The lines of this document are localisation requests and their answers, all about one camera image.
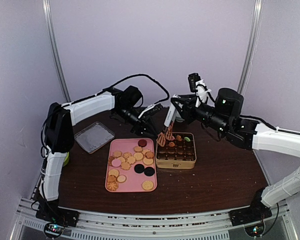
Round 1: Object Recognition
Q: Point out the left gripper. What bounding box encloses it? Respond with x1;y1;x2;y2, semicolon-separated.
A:
114;105;161;140

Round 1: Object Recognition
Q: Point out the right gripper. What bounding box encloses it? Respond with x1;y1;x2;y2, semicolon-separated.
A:
170;94;229;135

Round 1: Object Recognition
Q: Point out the green round cookie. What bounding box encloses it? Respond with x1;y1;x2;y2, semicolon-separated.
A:
184;136;191;142

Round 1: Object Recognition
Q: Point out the silver metal tin lid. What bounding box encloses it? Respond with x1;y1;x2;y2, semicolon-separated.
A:
74;121;115;154

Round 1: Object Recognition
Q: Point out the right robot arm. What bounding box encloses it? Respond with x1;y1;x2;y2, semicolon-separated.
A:
170;88;300;221

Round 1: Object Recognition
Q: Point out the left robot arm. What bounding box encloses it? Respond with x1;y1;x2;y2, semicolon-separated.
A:
36;83;170;222

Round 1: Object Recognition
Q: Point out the black sandwich cookie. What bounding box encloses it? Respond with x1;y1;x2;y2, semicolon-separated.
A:
134;164;145;174
143;166;155;177

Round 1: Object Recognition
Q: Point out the pink tray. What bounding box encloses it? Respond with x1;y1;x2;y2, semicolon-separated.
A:
104;138;157;193

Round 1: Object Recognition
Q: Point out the gold cookie tin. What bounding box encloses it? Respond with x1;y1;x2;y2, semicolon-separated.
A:
155;132;197;170

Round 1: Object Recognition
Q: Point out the pink round cookie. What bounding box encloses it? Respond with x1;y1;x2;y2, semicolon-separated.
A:
111;159;122;168

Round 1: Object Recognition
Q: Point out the yellow round cookie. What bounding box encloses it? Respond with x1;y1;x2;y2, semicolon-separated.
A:
141;180;154;191

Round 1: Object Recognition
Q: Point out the swirl butter cookie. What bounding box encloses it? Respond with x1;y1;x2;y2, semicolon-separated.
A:
106;181;119;192

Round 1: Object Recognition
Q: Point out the green bowl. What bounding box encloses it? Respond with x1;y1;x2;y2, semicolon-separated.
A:
62;152;70;167

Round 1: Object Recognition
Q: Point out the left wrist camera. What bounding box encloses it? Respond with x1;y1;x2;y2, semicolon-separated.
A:
119;85;142;110

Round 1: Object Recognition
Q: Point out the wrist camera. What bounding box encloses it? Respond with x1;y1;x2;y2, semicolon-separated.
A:
119;85;142;110
214;87;244;118

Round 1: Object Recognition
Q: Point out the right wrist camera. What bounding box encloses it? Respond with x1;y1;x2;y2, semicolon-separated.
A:
214;87;244;118

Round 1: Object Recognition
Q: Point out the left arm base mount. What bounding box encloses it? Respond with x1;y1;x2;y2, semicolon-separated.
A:
35;205;80;227

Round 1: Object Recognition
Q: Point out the aluminium corner post right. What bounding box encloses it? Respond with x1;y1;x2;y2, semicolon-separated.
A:
237;0;264;95

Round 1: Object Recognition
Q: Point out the aluminium corner post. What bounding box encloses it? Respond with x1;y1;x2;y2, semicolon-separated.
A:
42;0;71;102
237;0;264;95

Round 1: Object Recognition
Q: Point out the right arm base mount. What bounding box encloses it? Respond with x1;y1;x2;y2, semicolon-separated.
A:
228;206;272;227

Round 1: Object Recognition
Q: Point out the aluminium corner post left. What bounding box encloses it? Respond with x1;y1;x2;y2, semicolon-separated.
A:
42;0;71;102

